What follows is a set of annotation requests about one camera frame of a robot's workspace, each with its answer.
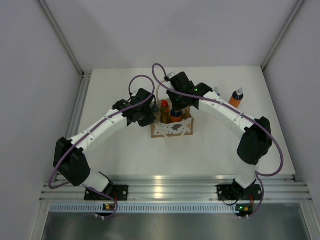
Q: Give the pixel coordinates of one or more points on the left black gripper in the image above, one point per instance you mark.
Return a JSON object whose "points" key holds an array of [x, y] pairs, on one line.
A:
{"points": [[151, 118]]}

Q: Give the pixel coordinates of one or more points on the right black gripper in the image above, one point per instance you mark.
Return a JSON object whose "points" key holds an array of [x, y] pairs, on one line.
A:
{"points": [[171, 95]]}

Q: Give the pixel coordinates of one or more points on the orange spray bottle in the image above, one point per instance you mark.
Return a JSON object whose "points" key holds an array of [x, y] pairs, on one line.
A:
{"points": [[216, 90], [176, 116], [237, 97]]}

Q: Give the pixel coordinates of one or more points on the clear bottle dark cap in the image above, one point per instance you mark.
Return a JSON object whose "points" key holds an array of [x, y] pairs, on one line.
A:
{"points": [[155, 109]]}

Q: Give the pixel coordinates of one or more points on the yellow bottle red cap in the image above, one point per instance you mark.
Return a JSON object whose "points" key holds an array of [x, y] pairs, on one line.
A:
{"points": [[165, 116]]}

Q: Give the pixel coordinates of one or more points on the canvas jute tote bag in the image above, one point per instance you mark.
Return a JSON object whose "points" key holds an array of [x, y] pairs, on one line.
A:
{"points": [[173, 132]]}

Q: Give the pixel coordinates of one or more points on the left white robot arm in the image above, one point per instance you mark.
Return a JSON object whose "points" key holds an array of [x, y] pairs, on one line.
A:
{"points": [[73, 157]]}

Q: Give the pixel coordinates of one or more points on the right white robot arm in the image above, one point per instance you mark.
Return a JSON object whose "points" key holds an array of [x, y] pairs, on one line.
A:
{"points": [[254, 142]]}

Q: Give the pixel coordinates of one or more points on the left aluminium frame post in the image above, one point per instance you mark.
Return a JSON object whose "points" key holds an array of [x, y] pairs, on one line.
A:
{"points": [[44, 7]]}

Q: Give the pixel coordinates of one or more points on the aluminium frame post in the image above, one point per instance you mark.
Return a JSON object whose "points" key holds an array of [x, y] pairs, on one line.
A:
{"points": [[44, 7], [289, 21]]}

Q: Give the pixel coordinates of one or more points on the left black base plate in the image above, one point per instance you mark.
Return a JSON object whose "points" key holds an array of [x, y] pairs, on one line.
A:
{"points": [[117, 192]]}

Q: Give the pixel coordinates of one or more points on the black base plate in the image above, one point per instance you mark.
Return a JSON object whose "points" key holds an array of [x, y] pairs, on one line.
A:
{"points": [[234, 192], [117, 192]]}

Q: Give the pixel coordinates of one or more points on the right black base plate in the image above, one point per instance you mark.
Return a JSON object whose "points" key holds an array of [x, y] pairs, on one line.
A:
{"points": [[234, 192]]}

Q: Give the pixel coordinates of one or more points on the slotted grey cable duct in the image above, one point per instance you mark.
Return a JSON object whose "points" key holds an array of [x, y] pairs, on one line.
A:
{"points": [[108, 208]]}

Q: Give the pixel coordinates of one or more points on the aluminium mounting rail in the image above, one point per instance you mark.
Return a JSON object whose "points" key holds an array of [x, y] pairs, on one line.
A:
{"points": [[178, 189]]}

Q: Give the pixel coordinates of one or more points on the right aluminium frame post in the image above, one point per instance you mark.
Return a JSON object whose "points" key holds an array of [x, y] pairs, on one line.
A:
{"points": [[289, 21]]}

